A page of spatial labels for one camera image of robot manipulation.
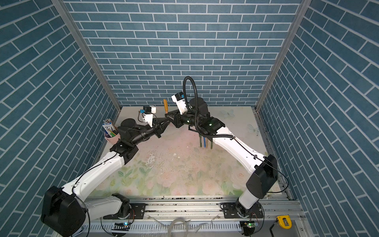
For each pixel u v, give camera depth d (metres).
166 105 0.65
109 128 0.88
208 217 0.74
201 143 1.00
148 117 0.62
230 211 0.73
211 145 0.99
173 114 0.63
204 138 1.02
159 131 0.63
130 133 0.56
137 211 0.74
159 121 0.66
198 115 0.54
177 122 0.61
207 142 0.99
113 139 0.91
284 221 0.69
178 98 0.60
